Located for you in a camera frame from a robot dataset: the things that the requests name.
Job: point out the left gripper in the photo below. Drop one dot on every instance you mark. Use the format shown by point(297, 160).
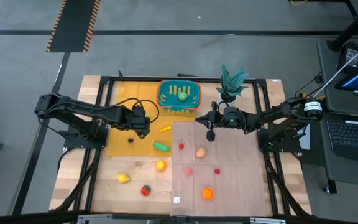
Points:
point(138, 119)

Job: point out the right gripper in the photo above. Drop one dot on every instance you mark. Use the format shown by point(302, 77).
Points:
point(228, 118)

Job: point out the small dark toy fruit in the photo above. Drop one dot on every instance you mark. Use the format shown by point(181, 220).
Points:
point(130, 140)

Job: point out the green toy pea pod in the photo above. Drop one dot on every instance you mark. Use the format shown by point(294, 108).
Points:
point(161, 147)

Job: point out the tan toy potato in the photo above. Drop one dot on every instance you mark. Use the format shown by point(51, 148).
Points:
point(200, 152)

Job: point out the green toy cabbage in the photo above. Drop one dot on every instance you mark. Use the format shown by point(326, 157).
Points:
point(182, 96)

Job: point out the smooth orange toy fruit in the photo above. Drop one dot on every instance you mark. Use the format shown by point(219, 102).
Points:
point(160, 165)

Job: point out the red toy cherry with stem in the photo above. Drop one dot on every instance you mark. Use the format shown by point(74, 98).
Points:
point(181, 146)

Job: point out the yellow toy lemon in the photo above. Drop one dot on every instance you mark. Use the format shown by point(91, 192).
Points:
point(123, 177)

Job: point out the red toy strawberry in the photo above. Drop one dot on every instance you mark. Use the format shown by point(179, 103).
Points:
point(217, 171)

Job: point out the ridged orange toy tangerine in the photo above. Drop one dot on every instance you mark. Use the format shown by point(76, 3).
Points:
point(207, 193)

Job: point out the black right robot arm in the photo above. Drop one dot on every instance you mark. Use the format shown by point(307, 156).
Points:
point(275, 115)

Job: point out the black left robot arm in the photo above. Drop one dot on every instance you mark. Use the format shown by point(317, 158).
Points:
point(82, 109)

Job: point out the yellow cloth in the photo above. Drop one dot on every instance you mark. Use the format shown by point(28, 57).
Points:
point(120, 146)

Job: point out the snake plant in white pot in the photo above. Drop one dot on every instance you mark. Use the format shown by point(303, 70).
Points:
point(230, 82)

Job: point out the teal basket with orange rim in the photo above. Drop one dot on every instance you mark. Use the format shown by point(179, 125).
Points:
point(163, 87)

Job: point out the pink toy peach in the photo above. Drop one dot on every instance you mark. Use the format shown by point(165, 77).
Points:
point(188, 171)

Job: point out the red green toy watermelon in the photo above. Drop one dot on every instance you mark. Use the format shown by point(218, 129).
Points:
point(145, 190)

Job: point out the beige cloth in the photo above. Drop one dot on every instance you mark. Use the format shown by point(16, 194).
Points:
point(238, 174)

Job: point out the white cloth label tag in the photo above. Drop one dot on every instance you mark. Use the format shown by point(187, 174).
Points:
point(176, 199)

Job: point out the pale blue white box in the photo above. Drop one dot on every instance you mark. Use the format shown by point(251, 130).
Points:
point(305, 141)

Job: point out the black hazard-striped floor mat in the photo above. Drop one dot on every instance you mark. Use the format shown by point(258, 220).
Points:
point(73, 25)

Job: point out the black laptop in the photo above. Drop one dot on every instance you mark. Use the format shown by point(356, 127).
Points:
point(353, 140)

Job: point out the grey side table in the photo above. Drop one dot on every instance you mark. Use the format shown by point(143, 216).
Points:
point(346, 174)

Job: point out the black power adapter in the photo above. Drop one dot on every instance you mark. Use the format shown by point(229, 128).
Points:
point(350, 56)

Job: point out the black tripod stand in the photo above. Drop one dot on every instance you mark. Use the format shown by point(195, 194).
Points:
point(353, 28)

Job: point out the black aluminium table frame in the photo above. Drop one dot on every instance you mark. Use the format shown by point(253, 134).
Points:
point(148, 78)

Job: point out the small black camera box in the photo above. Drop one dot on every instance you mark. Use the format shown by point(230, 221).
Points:
point(181, 220)

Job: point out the silver aluminium bracket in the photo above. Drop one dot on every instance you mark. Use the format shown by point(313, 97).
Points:
point(95, 219)
point(267, 221)

